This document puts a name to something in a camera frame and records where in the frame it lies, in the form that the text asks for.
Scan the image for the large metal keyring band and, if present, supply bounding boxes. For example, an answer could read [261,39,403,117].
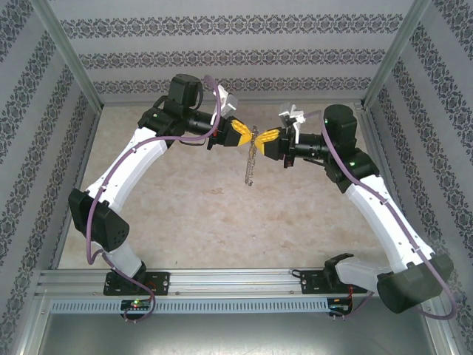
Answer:
[242,125,259,188]

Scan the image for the grey metal base panel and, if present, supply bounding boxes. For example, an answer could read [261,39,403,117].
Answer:
[21,312,455,355]

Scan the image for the aluminium frame rail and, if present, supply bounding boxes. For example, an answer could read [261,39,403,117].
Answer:
[356,105,421,267]

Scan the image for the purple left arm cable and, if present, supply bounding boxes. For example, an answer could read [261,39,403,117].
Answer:
[86,75,225,321]

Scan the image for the aluminium frame post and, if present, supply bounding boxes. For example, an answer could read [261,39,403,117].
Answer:
[361,0,432,110]
[29,0,103,109]

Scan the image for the wide aluminium base rail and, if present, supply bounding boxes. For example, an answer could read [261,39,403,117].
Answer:
[36,268,370,297]

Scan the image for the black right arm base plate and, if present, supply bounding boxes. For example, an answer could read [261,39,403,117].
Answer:
[299,268,367,296]

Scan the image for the slotted grey cable duct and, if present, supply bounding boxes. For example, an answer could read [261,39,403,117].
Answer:
[50,298,330,314]

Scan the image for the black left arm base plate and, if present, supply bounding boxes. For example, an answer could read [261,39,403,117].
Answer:
[104,271,171,297]

